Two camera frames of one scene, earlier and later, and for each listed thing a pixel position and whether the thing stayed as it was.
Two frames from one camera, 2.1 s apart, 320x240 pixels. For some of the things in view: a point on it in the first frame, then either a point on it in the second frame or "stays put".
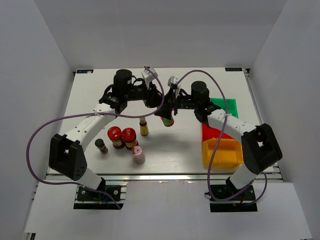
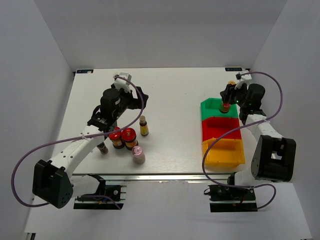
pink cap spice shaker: x=139 y=157 stays put
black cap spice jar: x=100 y=144 stays put
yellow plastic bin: x=228 y=154 stays put
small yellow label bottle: x=144 y=128 stays put
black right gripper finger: x=165 y=110 to x=227 y=94
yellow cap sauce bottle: x=167 y=122 to x=225 y=107
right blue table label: x=233 y=69 stays put
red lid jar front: x=129 y=136 stays put
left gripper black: x=153 y=98 to x=134 y=102
